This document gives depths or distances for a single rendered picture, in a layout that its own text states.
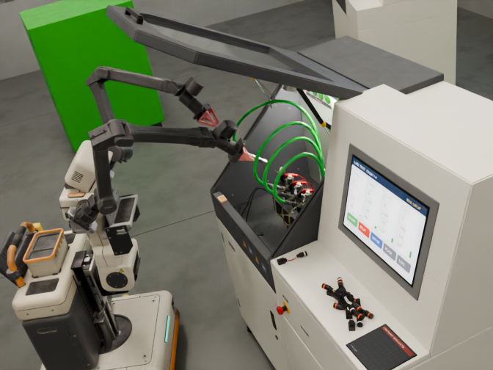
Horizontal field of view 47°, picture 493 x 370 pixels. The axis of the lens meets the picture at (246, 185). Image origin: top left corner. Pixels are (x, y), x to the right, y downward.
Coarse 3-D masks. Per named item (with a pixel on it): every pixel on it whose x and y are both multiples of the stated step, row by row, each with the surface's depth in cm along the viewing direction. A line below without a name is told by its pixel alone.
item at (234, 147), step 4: (228, 140) 240; (232, 140) 241; (240, 140) 242; (228, 144) 238; (232, 144) 239; (236, 144) 241; (240, 144) 241; (244, 144) 239; (224, 148) 239; (228, 148) 239; (232, 148) 239; (236, 148) 240; (240, 148) 239; (228, 152) 240; (232, 152) 240; (236, 152) 240; (228, 156) 245; (232, 156) 242; (232, 160) 242
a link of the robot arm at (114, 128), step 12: (96, 132) 212; (108, 132) 210; (120, 132) 210; (96, 144) 208; (108, 144) 211; (96, 156) 215; (108, 156) 218; (96, 168) 220; (108, 168) 222; (96, 180) 227; (108, 180) 227; (108, 192) 232; (108, 204) 235
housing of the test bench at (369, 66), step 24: (312, 48) 273; (336, 48) 267; (360, 48) 262; (336, 72) 244; (360, 72) 239; (384, 72) 235; (408, 72) 231; (432, 72) 226; (432, 96) 215; (456, 96) 212; (480, 96) 209; (480, 120) 194
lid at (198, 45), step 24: (120, 24) 197; (144, 24) 196; (168, 24) 234; (192, 24) 246; (168, 48) 179; (192, 48) 178; (216, 48) 210; (240, 48) 233; (264, 48) 258; (240, 72) 185; (264, 72) 189; (288, 72) 198; (312, 72) 227; (336, 96) 205
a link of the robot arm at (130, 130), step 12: (120, 120) 216; (132, 132) 213; (144, 132) 216; (156, 132) 219; (168, 132) 222; (180, 132) 225; (192, 132) 228; (204, 132) 232; (120, 144) 211; (132, 144) 213; (192, 144) 230; (204, 144) 232
